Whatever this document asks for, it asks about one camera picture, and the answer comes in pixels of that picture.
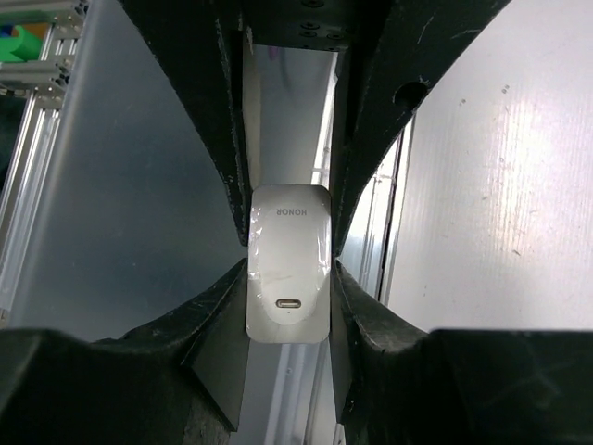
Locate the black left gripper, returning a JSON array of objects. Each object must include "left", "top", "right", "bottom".
[{"left": 121, "top": 0, "right": 507, "bottom": 253}]

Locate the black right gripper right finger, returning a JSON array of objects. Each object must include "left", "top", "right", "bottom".
[{"left": 329, "top": 259, "right": 593, "bottom": 445}]

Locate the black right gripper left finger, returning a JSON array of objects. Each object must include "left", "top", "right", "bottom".
[{"left": 1, "top": 261, "right": 249, "bottom": 444}]

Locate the small white block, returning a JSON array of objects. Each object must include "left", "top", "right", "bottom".
[{"left": 246, "top": 184, "right": 332, "bottom": 344}]

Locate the green plastic part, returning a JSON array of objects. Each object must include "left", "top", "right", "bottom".
[{"left": 1, "top": 22, "right": 49, "bottom": 63}]

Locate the aluminium front rail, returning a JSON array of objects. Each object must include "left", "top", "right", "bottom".
[{"left": 1, "top": 1, "right": 91, "bottom": 327}]

